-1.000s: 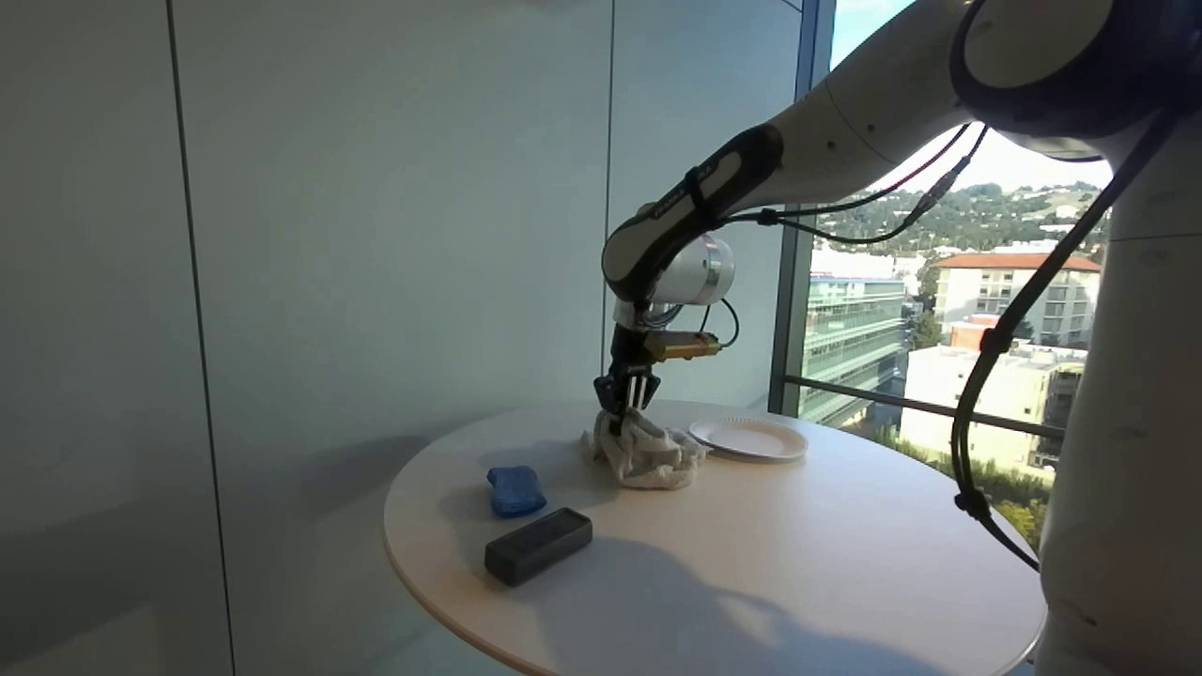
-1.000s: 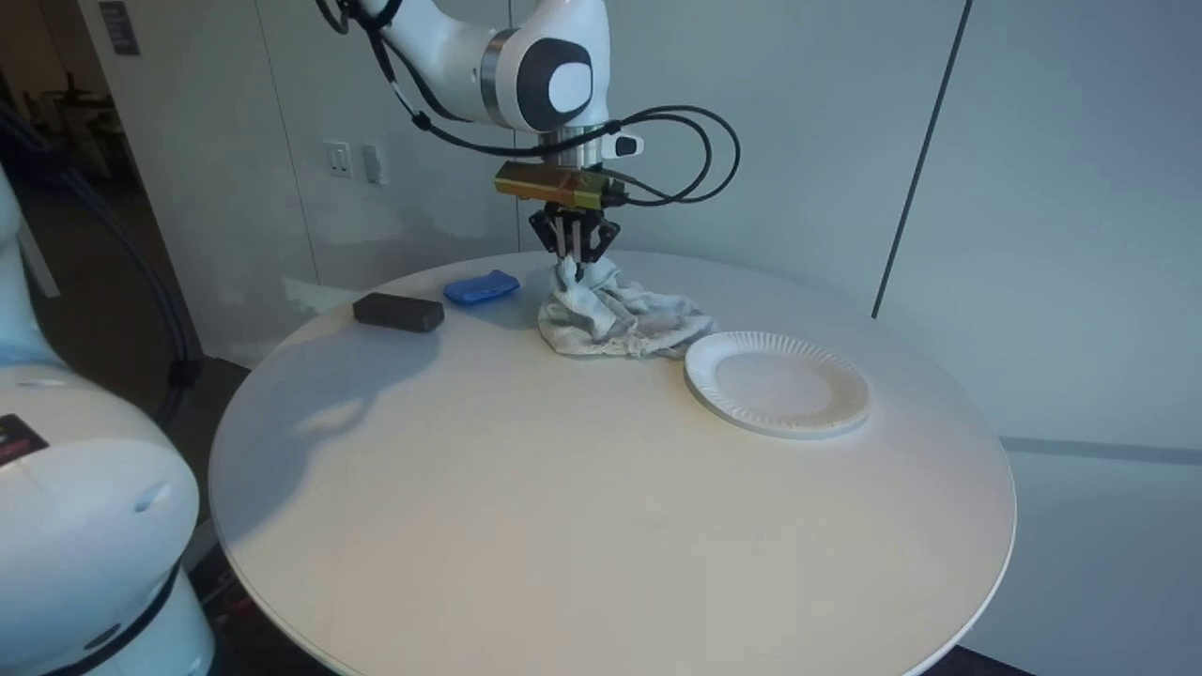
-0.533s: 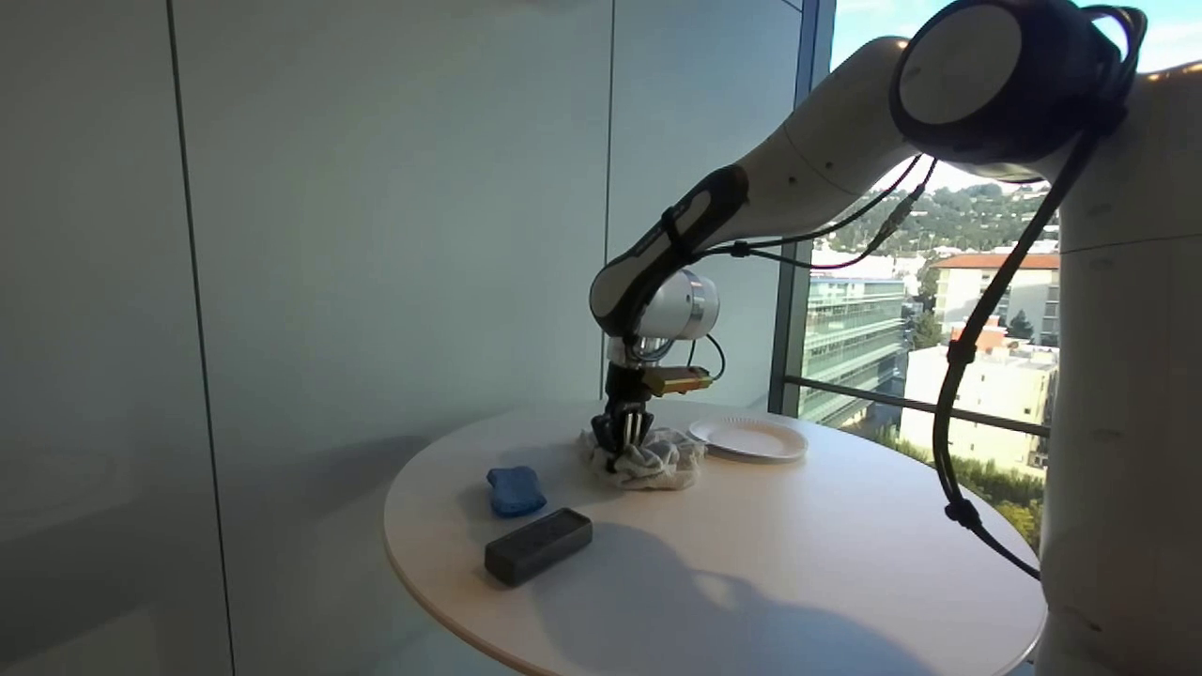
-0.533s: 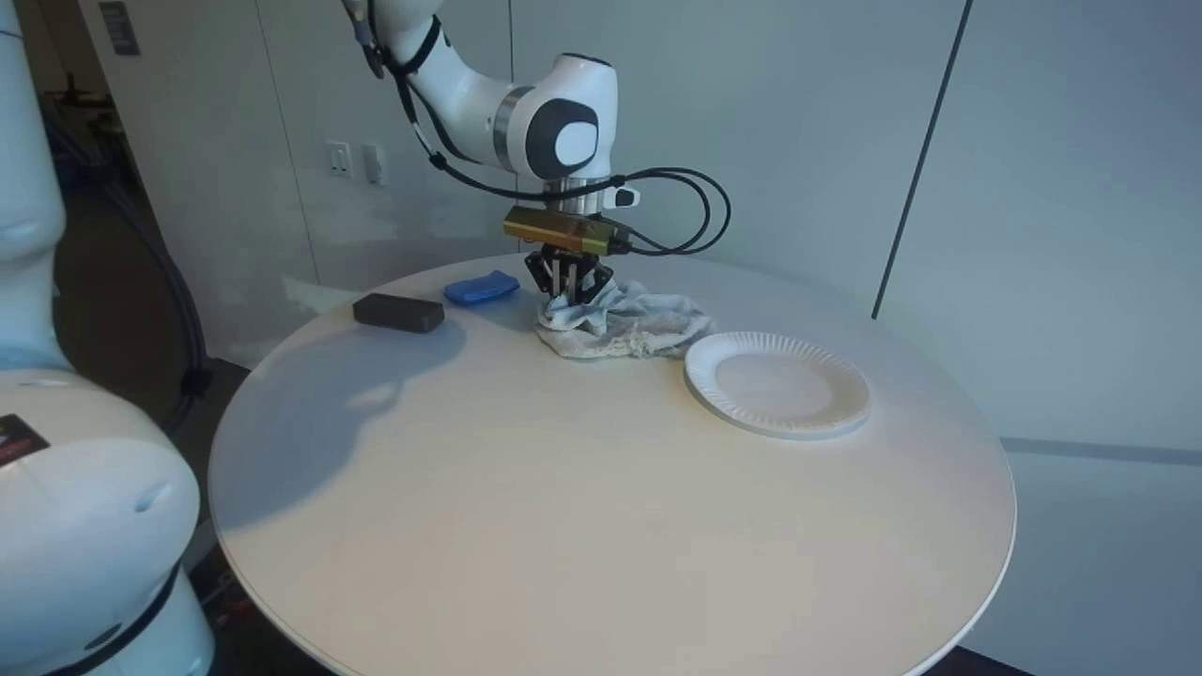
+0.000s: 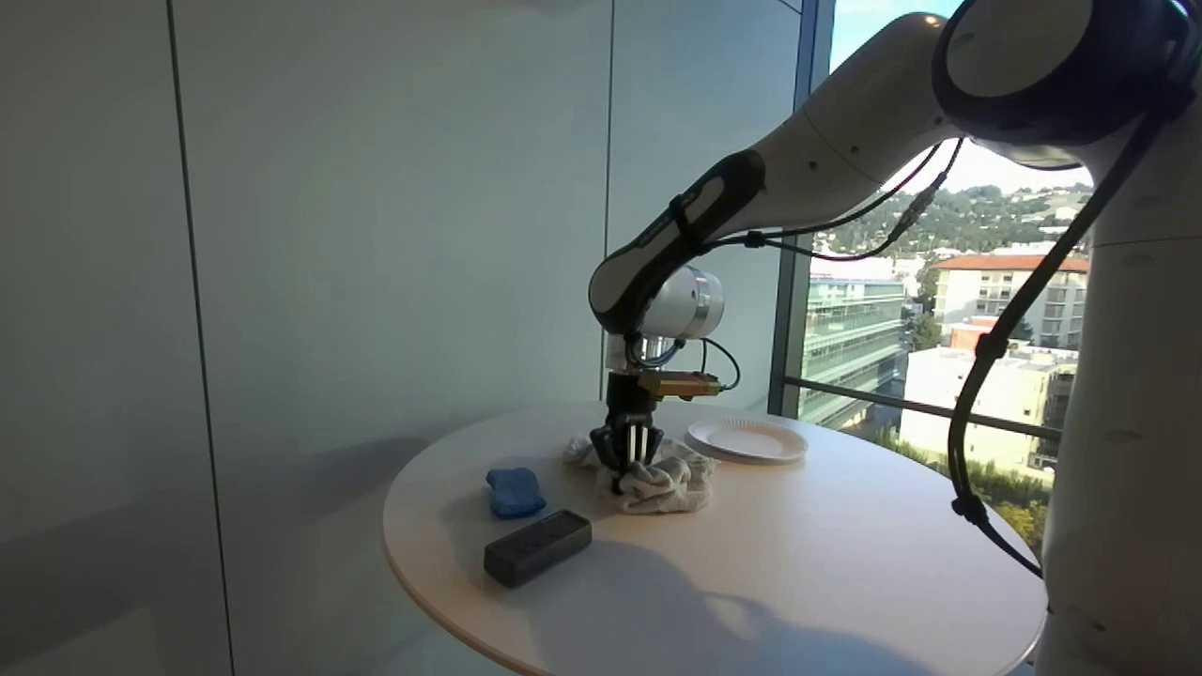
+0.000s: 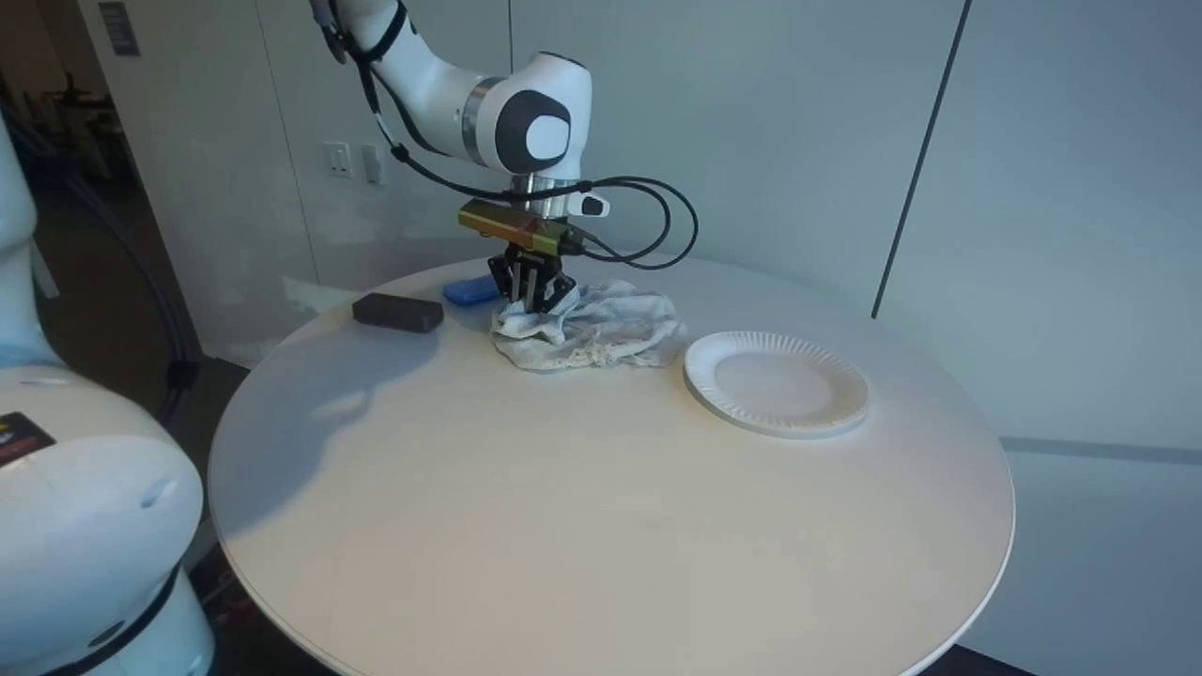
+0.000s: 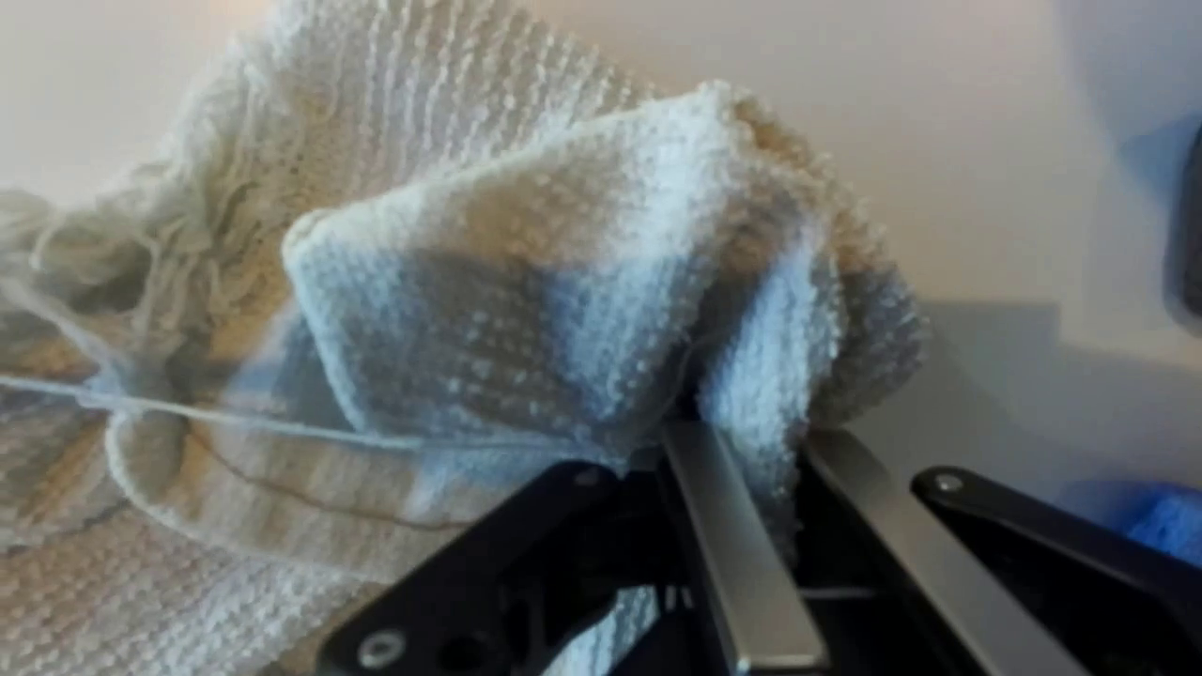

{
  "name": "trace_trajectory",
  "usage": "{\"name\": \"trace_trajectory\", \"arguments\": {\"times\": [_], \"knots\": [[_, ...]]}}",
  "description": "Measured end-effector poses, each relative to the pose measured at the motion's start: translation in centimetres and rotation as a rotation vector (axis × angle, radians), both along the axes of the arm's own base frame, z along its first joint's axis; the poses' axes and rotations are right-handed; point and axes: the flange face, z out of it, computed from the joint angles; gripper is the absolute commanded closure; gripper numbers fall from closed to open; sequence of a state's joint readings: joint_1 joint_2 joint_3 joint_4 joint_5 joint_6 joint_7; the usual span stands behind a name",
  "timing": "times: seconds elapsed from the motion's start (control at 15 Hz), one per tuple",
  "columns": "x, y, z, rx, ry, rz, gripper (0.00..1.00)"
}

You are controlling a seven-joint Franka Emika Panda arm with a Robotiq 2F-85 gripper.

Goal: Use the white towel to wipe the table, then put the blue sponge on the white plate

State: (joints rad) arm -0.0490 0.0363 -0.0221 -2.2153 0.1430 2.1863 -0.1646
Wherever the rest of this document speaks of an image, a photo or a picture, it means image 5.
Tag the white towel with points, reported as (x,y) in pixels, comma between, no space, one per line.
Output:
(670,482)

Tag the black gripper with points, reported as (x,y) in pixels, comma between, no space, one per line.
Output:
(637,413)

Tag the white paper plate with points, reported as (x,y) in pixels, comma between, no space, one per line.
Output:
(750,441)

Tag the white flat roofed building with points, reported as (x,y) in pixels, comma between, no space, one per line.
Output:
(976,401)

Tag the black window railing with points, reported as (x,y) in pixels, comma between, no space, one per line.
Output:
(914,406)

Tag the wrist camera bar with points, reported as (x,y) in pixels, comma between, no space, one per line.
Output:
(676,385)

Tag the black rectangular block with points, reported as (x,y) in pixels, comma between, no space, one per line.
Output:
(538,545)

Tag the dark window frame post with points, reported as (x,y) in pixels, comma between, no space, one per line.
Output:
(802,188)

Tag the glass office building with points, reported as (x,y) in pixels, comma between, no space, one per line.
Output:
(858,343)

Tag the blue sponge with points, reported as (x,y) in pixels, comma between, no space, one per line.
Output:
(514,488)

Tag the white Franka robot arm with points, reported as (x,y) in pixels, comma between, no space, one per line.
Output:
(1128,376)

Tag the orange roofed white building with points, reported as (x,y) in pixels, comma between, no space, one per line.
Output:
(1014,293)

